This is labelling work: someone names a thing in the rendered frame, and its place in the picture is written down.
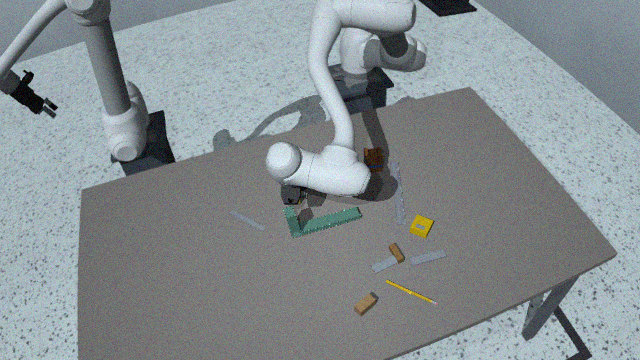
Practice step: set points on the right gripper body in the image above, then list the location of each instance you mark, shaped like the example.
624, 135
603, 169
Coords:
22, 92

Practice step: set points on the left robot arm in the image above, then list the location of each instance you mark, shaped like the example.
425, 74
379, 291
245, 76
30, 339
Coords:
337, 170

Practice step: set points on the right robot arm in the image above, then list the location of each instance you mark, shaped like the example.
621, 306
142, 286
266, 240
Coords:
124, 128

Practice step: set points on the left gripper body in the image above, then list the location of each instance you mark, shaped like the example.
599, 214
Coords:
291, 194

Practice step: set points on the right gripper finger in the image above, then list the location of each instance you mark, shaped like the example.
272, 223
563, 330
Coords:
48, 111
50, 104

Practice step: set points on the green angled bar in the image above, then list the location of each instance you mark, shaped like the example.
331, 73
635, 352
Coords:
320, 223

